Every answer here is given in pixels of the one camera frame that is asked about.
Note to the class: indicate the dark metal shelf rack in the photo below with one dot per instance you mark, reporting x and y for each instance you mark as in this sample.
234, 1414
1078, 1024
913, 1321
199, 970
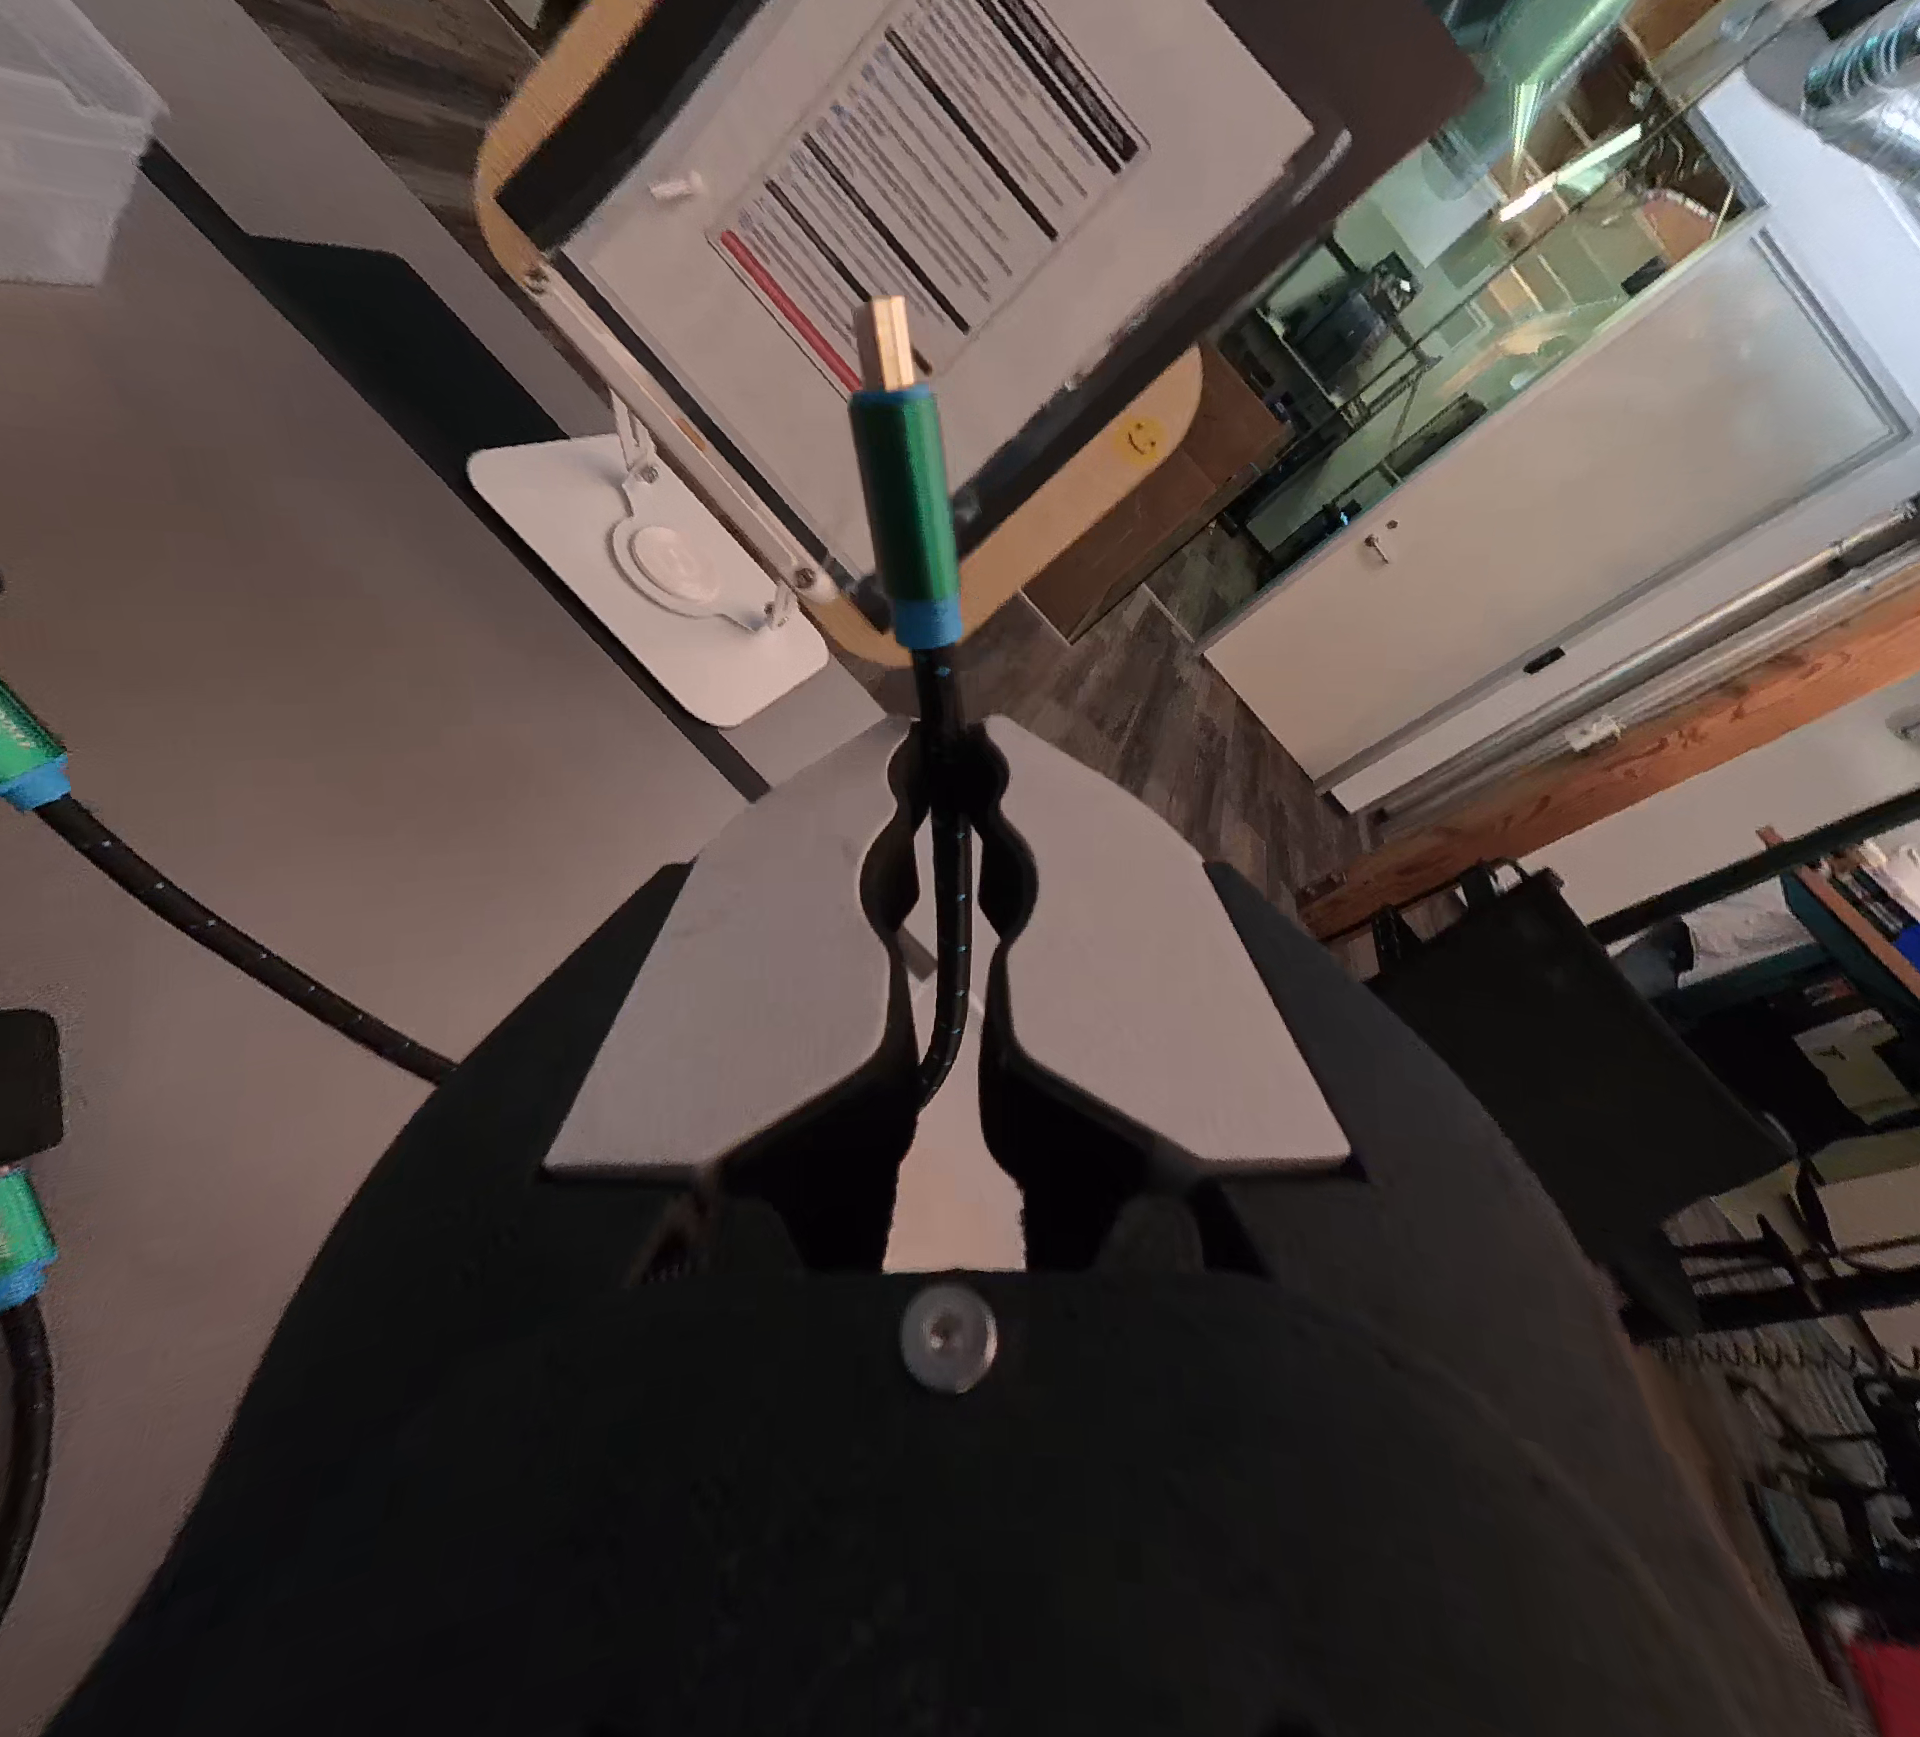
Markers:
1844, 1138

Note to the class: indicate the clear plastic storage bin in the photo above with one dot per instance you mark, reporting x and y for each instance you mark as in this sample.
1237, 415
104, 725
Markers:
60, 117

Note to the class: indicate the rounded light wooden panel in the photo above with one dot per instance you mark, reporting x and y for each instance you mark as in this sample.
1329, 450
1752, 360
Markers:
1103, 486

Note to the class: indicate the printed paper sheet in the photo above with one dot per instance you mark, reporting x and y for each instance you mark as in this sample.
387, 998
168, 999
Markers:
961, 134

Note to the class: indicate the dark grey adapter hub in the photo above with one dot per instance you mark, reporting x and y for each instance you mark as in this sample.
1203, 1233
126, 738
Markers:
23, 1077

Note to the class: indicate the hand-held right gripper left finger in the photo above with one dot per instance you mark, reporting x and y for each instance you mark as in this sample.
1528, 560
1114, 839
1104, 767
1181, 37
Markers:
751, 987

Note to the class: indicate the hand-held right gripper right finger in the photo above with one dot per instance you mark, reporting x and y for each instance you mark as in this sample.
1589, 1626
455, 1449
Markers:
1170, 1003

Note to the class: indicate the yellow smiley sticker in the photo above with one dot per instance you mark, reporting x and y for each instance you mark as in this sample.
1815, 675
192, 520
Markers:
1143, 438

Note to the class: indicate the black fabric panel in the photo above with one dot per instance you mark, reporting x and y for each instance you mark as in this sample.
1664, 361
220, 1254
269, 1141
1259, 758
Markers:
1574, 1093

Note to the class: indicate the white door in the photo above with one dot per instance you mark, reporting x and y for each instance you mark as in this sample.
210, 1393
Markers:
1574, 523

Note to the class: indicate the round silver air duct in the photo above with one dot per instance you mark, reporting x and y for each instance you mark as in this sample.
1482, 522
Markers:
1869, 73

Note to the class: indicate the white monitor stand base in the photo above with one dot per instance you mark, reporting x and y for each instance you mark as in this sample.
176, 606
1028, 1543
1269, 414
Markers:
571, 523

